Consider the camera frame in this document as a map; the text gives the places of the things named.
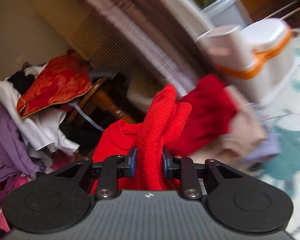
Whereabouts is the beige folded garment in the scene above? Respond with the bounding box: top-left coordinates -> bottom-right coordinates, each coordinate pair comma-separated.
190,86 -> 268,165

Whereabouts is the white cloth pile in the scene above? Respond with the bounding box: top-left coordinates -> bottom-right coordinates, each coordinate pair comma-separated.
0,64 -> 80,157

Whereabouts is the lavender folded garment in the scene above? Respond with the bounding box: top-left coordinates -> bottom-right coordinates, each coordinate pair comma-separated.
234,128 -> 280,167

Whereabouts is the wooden chair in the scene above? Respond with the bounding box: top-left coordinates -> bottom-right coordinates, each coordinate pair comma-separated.
66,77 -> 136,125

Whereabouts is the purple garment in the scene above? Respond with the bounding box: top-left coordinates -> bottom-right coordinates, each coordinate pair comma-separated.
0,104 -> 39,182

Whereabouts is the red patterned cushion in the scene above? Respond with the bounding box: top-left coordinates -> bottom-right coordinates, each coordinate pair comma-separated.
16,53 -> 92,118

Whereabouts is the dinosaur print play mat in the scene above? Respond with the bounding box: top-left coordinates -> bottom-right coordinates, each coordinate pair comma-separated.
250,28 -> 300,239

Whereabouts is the white orange storage box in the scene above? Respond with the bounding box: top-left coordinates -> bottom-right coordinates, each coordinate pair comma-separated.
196,18 -> 296,108

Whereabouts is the red cable knit sweater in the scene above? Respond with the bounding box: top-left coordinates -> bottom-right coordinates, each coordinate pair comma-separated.
170,74 -> 237,157

